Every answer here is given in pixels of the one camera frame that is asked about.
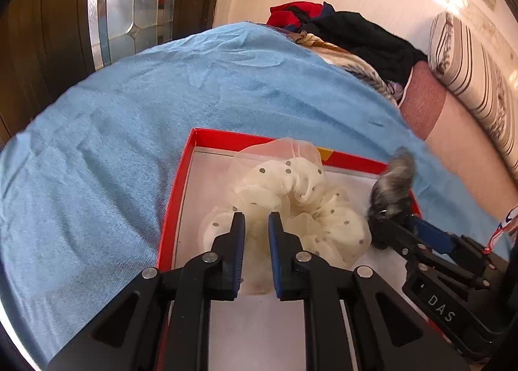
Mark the cream dotted sheer scrunchie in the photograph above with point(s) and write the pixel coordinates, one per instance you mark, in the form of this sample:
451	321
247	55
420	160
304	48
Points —
283	187

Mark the blue blanket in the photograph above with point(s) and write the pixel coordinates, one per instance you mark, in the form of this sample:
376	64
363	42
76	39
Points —
121	152

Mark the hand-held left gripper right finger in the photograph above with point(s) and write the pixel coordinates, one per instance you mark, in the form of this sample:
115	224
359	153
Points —
273	251

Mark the red cloth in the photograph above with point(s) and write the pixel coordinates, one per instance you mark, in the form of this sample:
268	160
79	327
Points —
283	15

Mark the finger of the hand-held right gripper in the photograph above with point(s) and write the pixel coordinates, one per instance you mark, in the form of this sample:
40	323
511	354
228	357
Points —
392	233
431	231

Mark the pink bolster cushion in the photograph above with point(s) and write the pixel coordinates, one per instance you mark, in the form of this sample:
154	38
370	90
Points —
445	120

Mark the striped floral pillow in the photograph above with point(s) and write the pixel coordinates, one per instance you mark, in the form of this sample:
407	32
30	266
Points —
465	59

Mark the red cardboard box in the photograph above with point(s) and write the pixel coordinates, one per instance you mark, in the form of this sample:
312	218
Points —
180	201

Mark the brown patterned scarf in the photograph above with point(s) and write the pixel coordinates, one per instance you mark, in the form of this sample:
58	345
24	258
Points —
356	63

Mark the black cloth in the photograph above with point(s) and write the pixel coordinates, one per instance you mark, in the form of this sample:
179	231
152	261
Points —
364	39

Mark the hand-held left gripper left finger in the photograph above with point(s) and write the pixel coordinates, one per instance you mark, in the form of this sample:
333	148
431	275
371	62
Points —
238	251

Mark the grey sheer scrunchie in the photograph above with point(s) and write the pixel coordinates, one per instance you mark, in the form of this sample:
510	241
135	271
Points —
394	177

